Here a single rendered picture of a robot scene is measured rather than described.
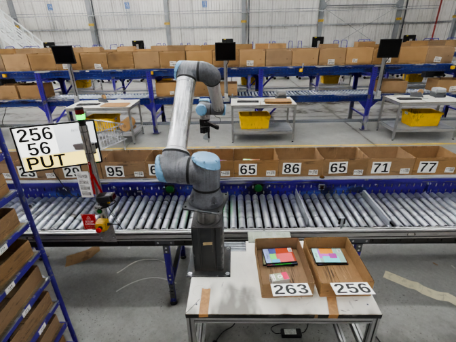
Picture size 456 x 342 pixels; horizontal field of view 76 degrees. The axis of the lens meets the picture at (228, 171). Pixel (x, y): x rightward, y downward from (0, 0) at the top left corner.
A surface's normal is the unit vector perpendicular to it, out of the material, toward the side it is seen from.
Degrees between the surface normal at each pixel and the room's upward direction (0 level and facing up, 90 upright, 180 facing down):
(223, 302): 0
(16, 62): 90
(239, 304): 0
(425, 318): 0
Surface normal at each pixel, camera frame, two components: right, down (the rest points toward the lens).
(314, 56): -0.04, 0.41
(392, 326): -0.02, -0.90
